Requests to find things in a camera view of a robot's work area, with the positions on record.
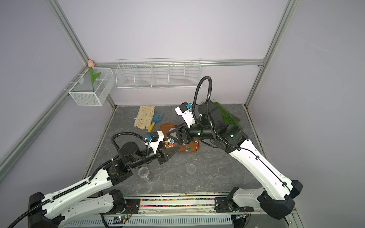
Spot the white wire wall rack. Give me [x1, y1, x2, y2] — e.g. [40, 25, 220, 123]
[116, 58, 202, 89]

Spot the pile of spilled lollipops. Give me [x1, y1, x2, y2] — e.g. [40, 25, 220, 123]
[179, 139, 200, 153]

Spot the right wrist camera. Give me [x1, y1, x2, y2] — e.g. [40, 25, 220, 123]
[175, 102, 195, 128]

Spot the blue yellow garden rake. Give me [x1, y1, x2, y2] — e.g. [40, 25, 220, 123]
[147, 113, 164, 134]

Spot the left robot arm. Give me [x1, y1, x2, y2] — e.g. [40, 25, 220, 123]
[9, 131, 181, 228]

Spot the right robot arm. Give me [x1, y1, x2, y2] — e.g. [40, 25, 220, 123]
[167, 76, 303, 219]

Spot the brown wooden tray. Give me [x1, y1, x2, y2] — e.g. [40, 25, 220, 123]
[159, 124, 200, 153]

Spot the clear candy jar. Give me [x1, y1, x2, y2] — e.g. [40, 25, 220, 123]
[163, 139, 177, 149]

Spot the pink artificial tulip flower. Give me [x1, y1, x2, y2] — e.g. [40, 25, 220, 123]
[87, 60, 101, 92]

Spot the white mesh wall basket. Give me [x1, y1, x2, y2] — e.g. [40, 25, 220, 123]
[68, 67, 116, 106]

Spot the clear plastic jar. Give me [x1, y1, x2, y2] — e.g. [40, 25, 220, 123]
[138, 167, 153, 183]

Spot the cream work glove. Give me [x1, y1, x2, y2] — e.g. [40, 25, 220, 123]
[134, 105, 155, 130]

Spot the green artificial grass mat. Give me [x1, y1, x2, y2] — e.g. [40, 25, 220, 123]
[196, 101, 242, 129]

